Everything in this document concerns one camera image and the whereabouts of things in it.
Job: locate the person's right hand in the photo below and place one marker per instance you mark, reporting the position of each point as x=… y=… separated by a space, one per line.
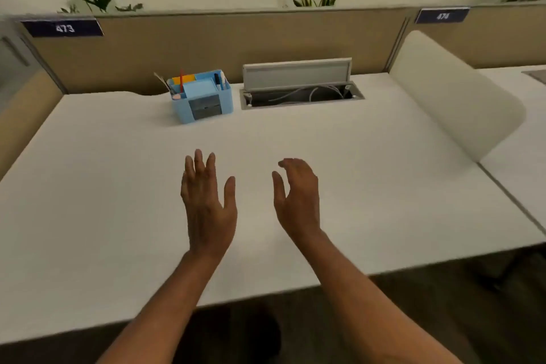
x=300 y=206

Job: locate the person's left hand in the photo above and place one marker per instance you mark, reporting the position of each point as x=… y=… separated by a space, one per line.
x=209 y=214

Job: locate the person's left thumb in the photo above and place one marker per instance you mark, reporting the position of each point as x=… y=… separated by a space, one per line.
x=230 y=193

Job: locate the person's left middle finger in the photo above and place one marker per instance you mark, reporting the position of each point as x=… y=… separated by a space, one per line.
x=199 y=165

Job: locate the person's right thumb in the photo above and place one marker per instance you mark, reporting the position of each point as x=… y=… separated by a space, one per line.
x=278 y=189

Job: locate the person's left forearm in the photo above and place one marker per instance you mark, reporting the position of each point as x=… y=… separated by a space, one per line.
x=166 y=312

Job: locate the person's right forearm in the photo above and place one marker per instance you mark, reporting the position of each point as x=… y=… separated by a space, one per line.
x=362 y=304

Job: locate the blue desk organizer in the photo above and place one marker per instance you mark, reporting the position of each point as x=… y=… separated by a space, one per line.
x=213 y=110

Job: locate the blue note pad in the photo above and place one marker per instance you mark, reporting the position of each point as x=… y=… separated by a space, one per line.
x=200 y=87

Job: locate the red pen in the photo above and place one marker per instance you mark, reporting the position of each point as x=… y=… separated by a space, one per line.
x=181 y=80

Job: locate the yellow sticky note pad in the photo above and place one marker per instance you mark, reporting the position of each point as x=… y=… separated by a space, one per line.
x=187 y=78

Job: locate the white pen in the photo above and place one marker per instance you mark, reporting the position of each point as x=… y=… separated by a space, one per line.
x=222 y=78

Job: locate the thin white stick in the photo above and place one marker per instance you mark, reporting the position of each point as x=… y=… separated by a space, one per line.
x=161 y=80

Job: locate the long beige partition panel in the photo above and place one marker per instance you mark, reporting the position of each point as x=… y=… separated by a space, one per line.
x=222 y=41

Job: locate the beige side partition panel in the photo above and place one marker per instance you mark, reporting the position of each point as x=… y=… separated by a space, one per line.
x=23 y=112

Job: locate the wide dark blue label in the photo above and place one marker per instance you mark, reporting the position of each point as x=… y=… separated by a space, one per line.
x=63 y=28

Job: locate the white rounded desk divider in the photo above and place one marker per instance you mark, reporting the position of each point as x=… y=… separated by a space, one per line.
x=452 y=95

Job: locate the small dark blue label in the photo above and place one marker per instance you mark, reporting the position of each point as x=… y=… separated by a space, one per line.
x=442 y=15

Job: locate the short beige partition panel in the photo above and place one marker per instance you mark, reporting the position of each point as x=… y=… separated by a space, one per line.
x=499 y=37

